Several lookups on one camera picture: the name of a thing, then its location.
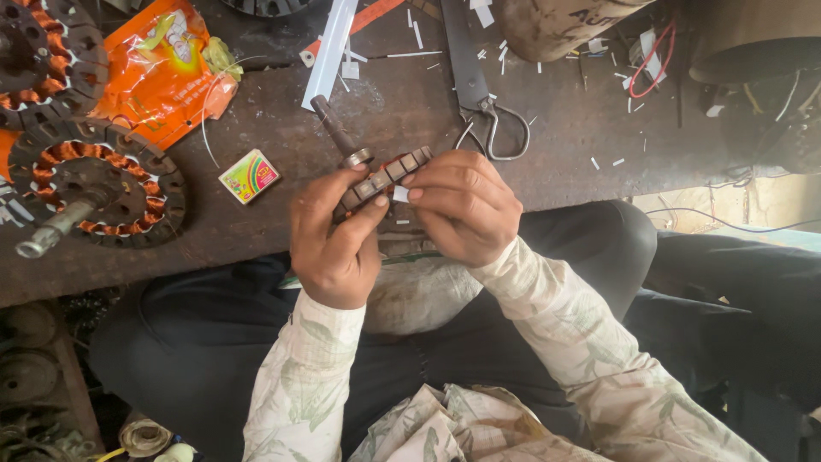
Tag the small white paper slip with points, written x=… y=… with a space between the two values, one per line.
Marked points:
x=400 y=194

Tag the heap of rusty motor parts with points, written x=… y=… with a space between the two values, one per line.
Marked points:
x=29 y=378

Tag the dirty tape roll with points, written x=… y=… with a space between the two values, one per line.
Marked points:
x=144 y=437

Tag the long white paper strip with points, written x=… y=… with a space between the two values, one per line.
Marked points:
x=330 y=54

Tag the person's legs in dark trousers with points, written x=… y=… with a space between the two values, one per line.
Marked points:
x=192 y=346

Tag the person's left hand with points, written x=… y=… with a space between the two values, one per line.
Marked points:
x=324 y=250

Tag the bare steel stator with shaft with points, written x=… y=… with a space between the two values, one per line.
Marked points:
x=392 y=170

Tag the person's right hand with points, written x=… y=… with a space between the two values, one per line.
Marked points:
x=471 y=212

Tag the large steel scissors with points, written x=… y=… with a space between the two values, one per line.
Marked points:
x=468 y=77

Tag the person's patterned shirt hem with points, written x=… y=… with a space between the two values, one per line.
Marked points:
x=449 y=427

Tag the copper wound stator without shaft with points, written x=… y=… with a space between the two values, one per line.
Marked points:
x=45 y=64

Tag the yellow-green crumpled wrapper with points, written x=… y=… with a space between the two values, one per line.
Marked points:
x=221 y=58

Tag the copper wound stator with shaft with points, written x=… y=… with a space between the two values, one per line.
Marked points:
x=96 y=173

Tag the colourful matchbox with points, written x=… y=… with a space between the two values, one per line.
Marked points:
x=249 y=176

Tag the dark round stator plate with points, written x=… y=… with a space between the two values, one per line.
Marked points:
x=269 y=6

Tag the large brown cardboard roll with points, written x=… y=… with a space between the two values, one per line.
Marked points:
x=750 y=38

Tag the scattered white paper scraps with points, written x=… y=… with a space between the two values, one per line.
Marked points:
x=418 y=35

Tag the dirty white sack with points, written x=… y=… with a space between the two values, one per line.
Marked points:
x=417 y=295

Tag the orange flat strip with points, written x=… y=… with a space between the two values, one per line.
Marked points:
x=369 y=18

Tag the orange plastic packet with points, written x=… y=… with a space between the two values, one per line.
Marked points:
x=157 y=77

